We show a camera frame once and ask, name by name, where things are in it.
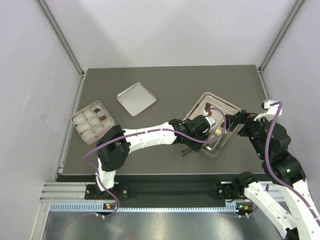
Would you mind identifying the large steel tray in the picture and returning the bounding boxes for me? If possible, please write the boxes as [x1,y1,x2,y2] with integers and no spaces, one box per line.
[184,92,241,157]

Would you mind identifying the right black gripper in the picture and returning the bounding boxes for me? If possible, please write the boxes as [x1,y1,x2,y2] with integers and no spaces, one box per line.
[224,109,272,159]

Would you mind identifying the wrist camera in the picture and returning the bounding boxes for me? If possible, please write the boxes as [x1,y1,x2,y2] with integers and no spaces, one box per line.
[204,115,216,132]
[253,100,282,122]

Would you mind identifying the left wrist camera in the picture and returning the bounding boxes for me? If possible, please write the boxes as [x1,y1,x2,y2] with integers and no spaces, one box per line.
[204,115,216,132]

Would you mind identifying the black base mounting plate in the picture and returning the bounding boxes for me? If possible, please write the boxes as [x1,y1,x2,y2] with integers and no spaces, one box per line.
[85,179,246,206]

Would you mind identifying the silver tin lid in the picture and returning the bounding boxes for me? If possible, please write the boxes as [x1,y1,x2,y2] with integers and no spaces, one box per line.
[116,82,157,117]

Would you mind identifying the pink tin box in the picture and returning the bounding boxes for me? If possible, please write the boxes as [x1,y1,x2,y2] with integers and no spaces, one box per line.
[70,101,115,145]

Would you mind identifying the left aluminium frame post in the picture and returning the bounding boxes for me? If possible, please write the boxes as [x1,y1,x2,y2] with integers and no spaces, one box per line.
[37,0,87,76]

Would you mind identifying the metal tongs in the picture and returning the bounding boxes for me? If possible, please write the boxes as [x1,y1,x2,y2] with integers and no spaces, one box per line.
[180,129,218,158]

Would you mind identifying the white chocolate piece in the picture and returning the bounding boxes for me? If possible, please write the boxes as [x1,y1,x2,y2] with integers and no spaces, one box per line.
[215,129,222,136]

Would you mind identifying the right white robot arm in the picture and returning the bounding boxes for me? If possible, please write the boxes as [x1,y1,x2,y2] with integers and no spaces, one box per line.
[225,106,320,240]

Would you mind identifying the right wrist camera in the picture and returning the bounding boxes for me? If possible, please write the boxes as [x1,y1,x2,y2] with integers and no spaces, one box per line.
[253,100,282,122]

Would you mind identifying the aluminium frame post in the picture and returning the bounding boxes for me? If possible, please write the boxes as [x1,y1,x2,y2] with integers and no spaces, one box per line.
[37,0,87,76]
[257,0,306,74]

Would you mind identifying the right aluminium frame post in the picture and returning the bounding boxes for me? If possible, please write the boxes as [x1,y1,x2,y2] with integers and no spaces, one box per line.
[257,0,306,74]

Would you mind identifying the dark heart chocolate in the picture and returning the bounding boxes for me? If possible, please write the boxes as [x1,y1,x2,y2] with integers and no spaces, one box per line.
[204,102,211,110]

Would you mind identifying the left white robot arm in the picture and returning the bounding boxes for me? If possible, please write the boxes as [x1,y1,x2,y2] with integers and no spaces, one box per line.
[96,115,216,199]

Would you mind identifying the aluminium cable duct rail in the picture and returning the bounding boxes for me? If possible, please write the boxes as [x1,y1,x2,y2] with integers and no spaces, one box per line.
[49,202,254,213]

